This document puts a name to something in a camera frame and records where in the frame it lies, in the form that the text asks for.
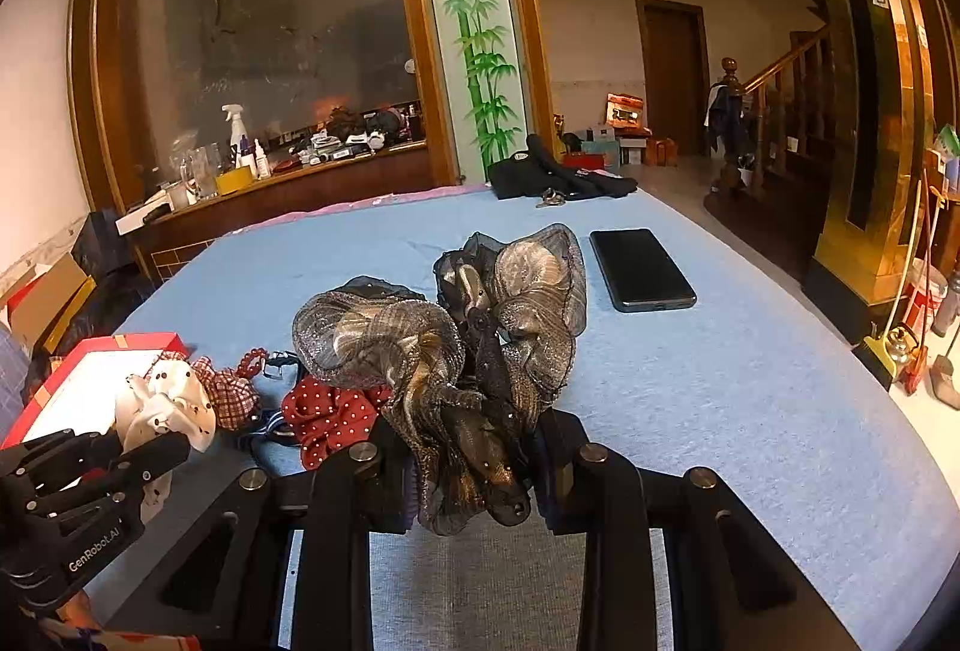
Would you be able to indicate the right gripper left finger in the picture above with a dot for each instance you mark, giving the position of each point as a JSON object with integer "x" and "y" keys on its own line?
{"x": 281, "y": 562}

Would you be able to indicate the white spray bottle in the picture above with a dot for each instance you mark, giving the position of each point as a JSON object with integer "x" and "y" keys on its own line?
{"x": 239, "y": 144}

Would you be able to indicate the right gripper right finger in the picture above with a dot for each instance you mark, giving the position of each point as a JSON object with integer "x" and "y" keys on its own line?
{"x": 731, "y": 585}

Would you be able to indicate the brown cardboard box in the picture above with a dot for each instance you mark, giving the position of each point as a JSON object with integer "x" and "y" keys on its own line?
{"x": 42, "y": 314}

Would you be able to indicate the red white tray box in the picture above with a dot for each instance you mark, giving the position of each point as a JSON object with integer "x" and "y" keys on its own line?
{"x": 80, "y": 394}

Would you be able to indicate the black folded garment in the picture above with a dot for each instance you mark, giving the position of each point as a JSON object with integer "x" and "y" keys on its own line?
{"x": 534, "y": 172}

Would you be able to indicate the grey metallic scrunchie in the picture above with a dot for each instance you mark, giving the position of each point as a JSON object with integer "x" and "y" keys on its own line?
{"x": 469, "y": 374}

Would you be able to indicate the wooden counter ledge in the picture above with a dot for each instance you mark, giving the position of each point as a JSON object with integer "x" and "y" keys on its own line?
{"x": 163, "y": 246}

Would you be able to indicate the red plaid scrunchie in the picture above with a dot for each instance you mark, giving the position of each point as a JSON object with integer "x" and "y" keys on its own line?
{"x": 229, "y": 388}

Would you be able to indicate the brown wooden door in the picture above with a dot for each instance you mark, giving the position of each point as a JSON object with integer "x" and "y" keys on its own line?
{"x": 676, "y": 73}

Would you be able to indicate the keys on bed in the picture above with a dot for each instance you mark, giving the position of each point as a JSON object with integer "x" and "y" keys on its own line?
{"x": 552, "y": 199}

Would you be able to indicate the black smartphone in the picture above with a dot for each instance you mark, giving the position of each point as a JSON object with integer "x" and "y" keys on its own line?
{"x": 639, "y": 273}

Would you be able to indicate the white cherry print scrunchie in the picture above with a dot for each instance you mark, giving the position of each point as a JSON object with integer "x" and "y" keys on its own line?
{"x": 141, "y": 413}

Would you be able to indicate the wooden stair railing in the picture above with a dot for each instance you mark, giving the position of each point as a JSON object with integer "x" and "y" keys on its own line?
{"x": 788, "y": 112}

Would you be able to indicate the red polka dot scrunchie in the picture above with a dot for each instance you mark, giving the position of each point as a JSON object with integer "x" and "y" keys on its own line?
{"x": 326, "y": 419}

